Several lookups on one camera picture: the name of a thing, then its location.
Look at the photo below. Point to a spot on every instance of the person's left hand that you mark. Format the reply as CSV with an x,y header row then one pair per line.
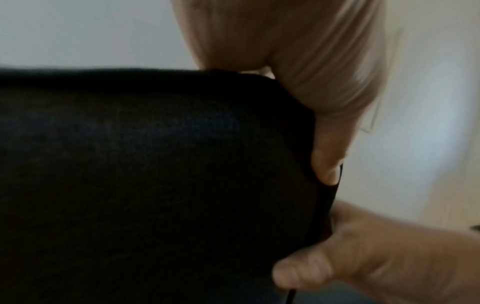
x,y
300,44

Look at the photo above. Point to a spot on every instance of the person's right hand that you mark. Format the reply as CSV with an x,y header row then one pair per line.
x,y
393,261

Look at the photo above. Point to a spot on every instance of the black fabric garment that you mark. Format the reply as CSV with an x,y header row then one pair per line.
x,y
150,184

